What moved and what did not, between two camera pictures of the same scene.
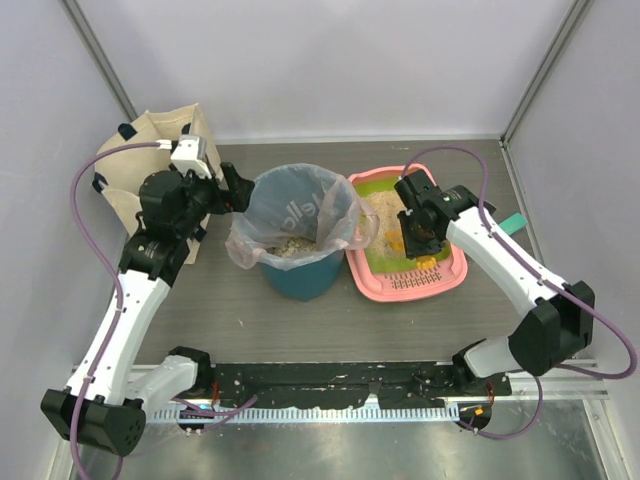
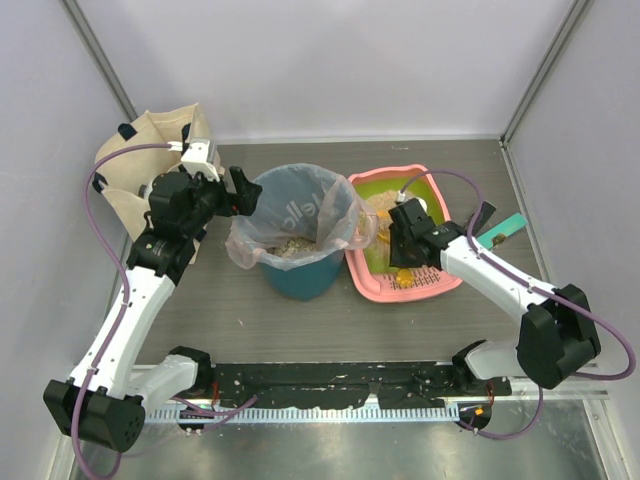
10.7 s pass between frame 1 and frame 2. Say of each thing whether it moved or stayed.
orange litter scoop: moved
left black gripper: stayed
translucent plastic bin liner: stayed
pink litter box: stayed
